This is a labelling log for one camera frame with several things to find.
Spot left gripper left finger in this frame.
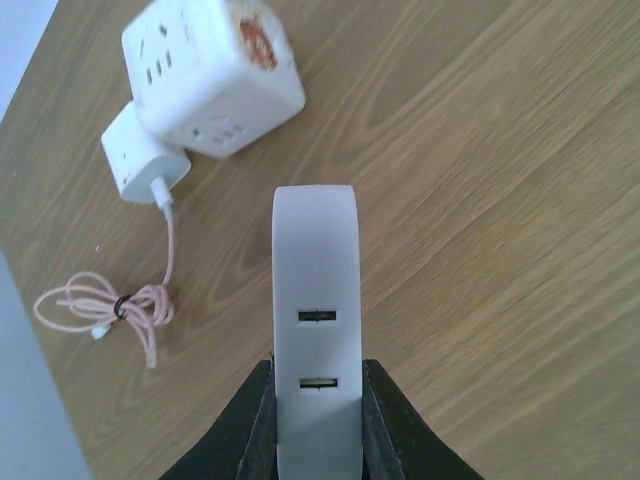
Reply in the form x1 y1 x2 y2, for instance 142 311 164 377
162 360 278 480

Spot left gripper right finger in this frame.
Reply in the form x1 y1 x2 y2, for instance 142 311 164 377
362 359 481 480

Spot pink round power socket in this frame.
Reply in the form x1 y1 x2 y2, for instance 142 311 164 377
272 185 363 479

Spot pink charger cable bundle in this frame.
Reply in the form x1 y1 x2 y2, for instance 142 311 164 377
32 199 177 370

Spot white usb charger plug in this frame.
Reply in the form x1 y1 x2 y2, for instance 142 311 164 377
101 102 191 209

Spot white cube socket tiger sticker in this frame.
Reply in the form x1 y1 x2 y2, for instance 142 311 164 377
121 1 306 158

